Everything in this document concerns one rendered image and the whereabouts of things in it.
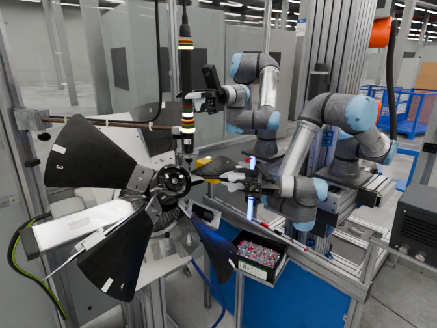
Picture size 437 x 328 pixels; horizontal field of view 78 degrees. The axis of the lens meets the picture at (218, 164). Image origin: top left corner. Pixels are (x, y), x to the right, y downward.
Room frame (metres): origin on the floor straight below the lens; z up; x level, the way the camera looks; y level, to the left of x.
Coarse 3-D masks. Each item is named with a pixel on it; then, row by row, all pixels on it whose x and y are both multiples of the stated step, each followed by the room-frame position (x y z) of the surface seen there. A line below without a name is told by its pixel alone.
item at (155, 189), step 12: (168, 168) 0.80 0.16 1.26; (180, 168) 0.82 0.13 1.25; (156, 180) 0.75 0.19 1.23; (168, 180) 0.78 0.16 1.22; (180, 180) 0.79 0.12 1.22; (144, 192) 0.80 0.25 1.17; (156, 192) 0.75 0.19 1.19; (168, 192) 0.74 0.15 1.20; (180, 192) 0.77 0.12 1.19; (168, 204) 0.78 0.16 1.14
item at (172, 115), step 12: (144, 108) 1.04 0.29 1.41; (156, 108) 1.04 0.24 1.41; (168, 108) 1.04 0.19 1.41; (180, 108) 1.04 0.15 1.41; (156, 120) 0.99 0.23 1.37; (168, 120) 0.99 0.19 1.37; (180, 120) 0.99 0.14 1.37; (144, 132) 0.97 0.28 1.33; (156, 132) 0.96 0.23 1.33; (168, 132) 0.95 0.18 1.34; (156, 144) 0.92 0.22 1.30; (168, 144) 0.91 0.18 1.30
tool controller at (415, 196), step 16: (416, 192) 0.67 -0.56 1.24; (432, 192) 0.66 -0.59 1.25; (400, 208) 0.65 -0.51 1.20; (416, 208) 0.62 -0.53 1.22; (432, 208) 0.61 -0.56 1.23; (400, 224) 0.65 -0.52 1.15; (416, 224) 0.62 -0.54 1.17; (432, 224) 0.60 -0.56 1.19; (400, 240) 0.66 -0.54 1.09; (416, 240) 0.62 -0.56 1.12; (432, 240) 0.60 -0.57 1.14; (416, 256) 0.61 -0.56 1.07; (432, 256) 0.60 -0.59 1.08
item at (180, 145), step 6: (174, 126) 0.90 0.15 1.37; (174, 132) 0.88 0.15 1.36; (180, 132) 0.88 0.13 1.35; (174, 138) 0.87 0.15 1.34; (180, 138) 0.87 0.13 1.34; (180, 144) 0.87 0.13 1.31; (180, 150) 0.87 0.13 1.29; (180, 156) 0.86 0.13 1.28; (186, 156) 0.85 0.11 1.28; (192, 156) 0.85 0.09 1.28
